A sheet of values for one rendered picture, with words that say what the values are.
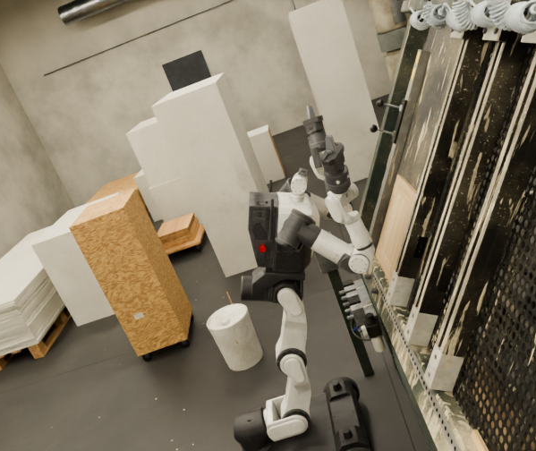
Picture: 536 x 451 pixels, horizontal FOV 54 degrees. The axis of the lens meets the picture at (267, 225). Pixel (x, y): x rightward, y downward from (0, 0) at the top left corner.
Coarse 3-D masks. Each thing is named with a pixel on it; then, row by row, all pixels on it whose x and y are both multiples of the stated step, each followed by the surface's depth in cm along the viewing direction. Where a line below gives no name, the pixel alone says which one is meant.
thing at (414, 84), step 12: (420, 60) 232; (420, 72) 234; (420, 84) 236; (408, 96) 238; (408, 108) 240; (408, 120) 242; (396, 144) 245; (396, 156) 247; (396, 168) 250; (384, 180) 254; (384, 192) 254; (384, 204) 256; (384, 216) 258; (372, 228) 260; (372, 240) 262
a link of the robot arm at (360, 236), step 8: (360, 224) 197; (352, 232) 198; (360, 232) 198; (368, 232) 200; (352, 240) 201; (360, 240) 198; (368, 240) 199; (360, 248) 200; (368, 248) 200; (368, 256) 200
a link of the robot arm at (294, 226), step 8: (296, 216) 204; (288, 224) 205; (296, 224) 204; (304, 224) 204; (312, 224) 207; (280, 232) 207; (288, 232) 204; (296, 232) 204; (304, 232) 204; (312, 232) 204; (288, 240) 204; (296, 240) 205; (304, 240) 205; (312, 240) 204; (296, 248) 207
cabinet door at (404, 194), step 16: (400, 176) 239; (400, 192) 234; (416, 192) 216; (400, 208) 231; (384, 224) 250; (400, 224) 228; (384, 240) 247; (400, 240) 224; (384, 256) 242; (384, 272) 238
